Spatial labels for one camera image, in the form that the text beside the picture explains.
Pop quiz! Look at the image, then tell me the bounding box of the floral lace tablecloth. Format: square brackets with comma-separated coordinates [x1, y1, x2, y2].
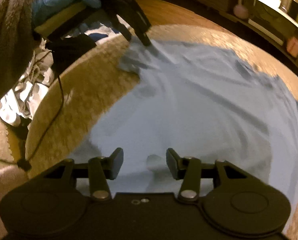
[0, 23, 298, 240]

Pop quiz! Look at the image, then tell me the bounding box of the blue gloved left hand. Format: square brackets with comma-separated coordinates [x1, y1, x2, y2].
[32, 0, 101, 29]

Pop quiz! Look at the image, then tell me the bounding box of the white and blue jersey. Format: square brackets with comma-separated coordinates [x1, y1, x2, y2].
[0, 23, 120, 127]

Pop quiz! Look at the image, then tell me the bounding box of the brown fleece sleeve forearm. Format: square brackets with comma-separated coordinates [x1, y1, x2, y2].
[0, 0, 40, 99]

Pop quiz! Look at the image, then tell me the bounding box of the light blue t-shirt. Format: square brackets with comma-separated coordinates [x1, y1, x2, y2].
[68, 38, 298, 230]

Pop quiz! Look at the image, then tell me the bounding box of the pink box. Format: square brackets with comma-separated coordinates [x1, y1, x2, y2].
[286, 36, 298, 58]

